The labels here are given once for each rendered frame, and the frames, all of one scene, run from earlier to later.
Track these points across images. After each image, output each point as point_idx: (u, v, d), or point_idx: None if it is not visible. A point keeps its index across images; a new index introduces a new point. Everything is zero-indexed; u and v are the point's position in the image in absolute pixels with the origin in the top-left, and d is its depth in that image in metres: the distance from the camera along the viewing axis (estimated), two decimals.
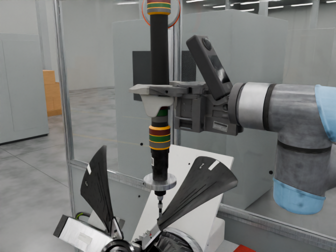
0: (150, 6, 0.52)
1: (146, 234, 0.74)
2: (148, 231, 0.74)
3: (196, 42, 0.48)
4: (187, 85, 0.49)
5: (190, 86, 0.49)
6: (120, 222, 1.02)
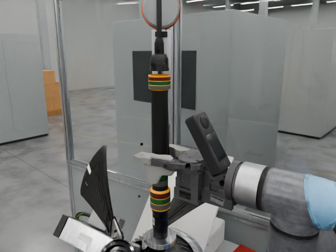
0: (151, 83, 0.55)
1: None
2: None
3: (194, 123, 0.52)
4: (186, 161, 0.53)
5: (189, 162, 0.53)
6: (120, 222, 1.02)
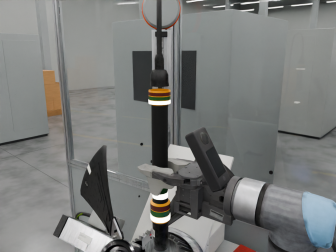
0: (151, 99, 0.56)
1: (146, 234, 0.74)
2: (148, 231, 0.74)
3: (194, 139, 0.52)
4: (186, 176, 0.53)
5: (189, 178, 0.53)
6: (120, 222, 1.02)
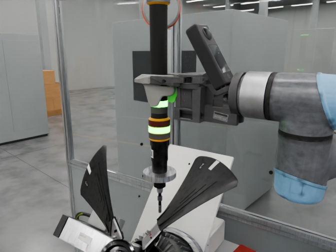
0: None
1: (146, 234, 0.74)
2: (148, 231, 0.74)
3: (196, 31, 0.48)
4: (187, 74, 0.49)
5: (190, 75, 0.49)
6: (120, 222, 1.02)
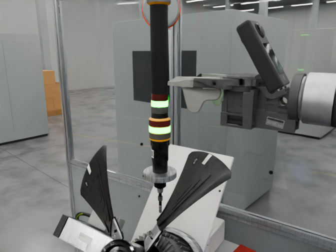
0: None
1: None
2: None
3: (249, 28, 0.43)
4: (238, 76, 0.44)
5: (242, 77, 0.44)
6: (120, 222, 1.02)
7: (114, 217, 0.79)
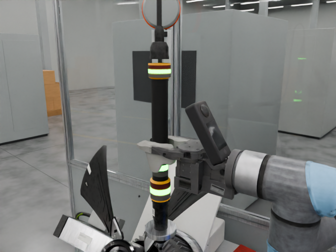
0: (151, 71, 0.55)
1: None
2: None
3: (194, 111, 0.51)
4: (186, 150, 0.52)
5: (189, 151, 0.52)
6: (120, 222, 1.02)
7: (114, 217, 0.79)
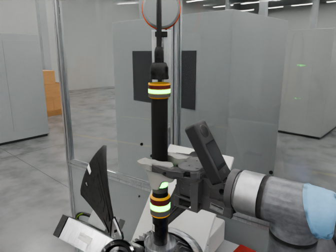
0: (151, 92, 0.55)
1: None
2: None
3: (194, 132, 0.52)
4: (186, 169, 0.53)
5: (189, 171, 0.53)
6: (120, 222, 1.02)
7: (114, 217, 0.79)
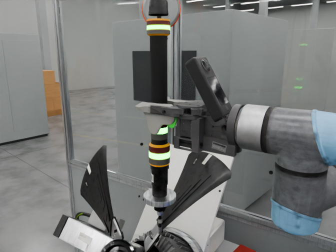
0: (150, 27, 0.53)
1: None
2: None
3: (195, 65, 0.49)
4: (186, 106, 0.50)
5: (189, 107, 0.50)
6: (120, 222, 1.02)
7: (114, 217, 0.79)
